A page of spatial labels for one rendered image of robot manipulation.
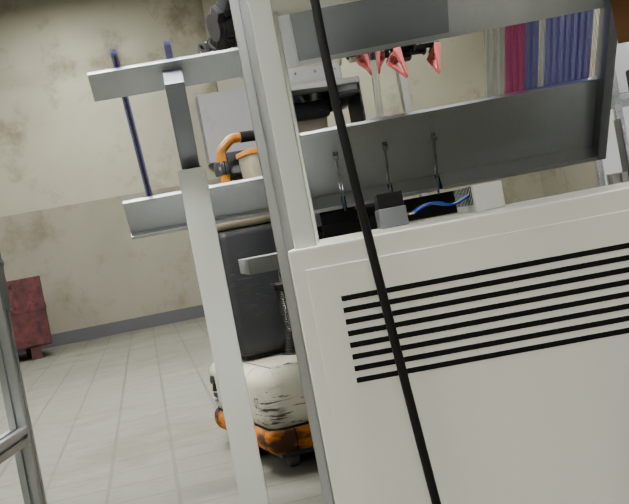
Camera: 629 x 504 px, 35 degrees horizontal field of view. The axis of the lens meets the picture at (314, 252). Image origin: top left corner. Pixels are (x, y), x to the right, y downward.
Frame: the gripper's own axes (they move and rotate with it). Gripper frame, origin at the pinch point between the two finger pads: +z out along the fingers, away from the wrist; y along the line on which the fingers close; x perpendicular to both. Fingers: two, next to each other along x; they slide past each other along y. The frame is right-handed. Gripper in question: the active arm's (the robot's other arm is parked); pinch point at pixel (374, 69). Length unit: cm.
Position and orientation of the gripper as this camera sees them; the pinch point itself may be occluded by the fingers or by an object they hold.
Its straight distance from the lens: 208.7
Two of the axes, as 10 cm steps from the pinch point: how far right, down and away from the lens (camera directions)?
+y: 9.9, -1.7, -0.2
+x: 1.2, 6.0, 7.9
